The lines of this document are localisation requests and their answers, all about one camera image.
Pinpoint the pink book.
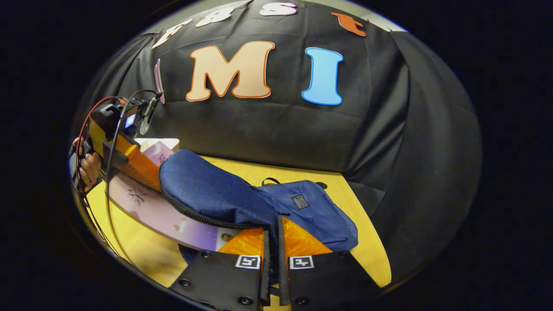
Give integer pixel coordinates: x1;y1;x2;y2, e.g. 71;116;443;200
107;142;243;252

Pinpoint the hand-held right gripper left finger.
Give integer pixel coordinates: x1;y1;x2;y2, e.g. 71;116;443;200
168;229;272;311

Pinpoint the black cable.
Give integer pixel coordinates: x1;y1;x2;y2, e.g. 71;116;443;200
105;89;159;256

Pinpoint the blue schoolbag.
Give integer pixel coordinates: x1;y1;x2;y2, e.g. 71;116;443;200
158;149;359;265

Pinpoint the black backdrop cloth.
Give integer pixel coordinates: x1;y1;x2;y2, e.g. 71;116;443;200
71;0;483;282

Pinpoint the white plastic bookshelf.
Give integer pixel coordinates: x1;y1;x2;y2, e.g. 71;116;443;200
135;138;180;151

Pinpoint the red cable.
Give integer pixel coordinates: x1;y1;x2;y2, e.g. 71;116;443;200
75;96;126;184

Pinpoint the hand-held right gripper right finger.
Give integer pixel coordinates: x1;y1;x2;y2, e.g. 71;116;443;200
276;215;377;311

